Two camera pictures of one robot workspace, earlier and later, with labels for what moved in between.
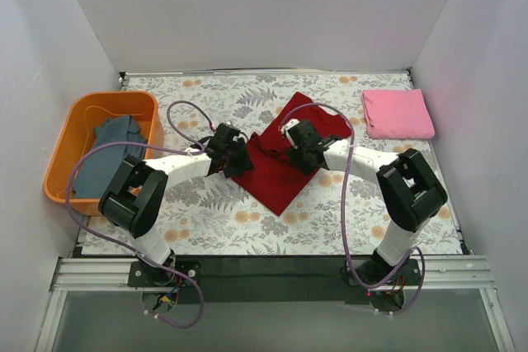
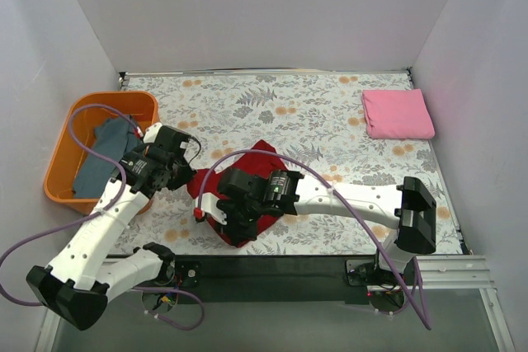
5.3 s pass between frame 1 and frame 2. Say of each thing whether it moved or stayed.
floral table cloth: stayed
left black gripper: moved
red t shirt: moved
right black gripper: moved
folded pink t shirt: stayed
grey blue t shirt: stayed
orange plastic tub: stayed
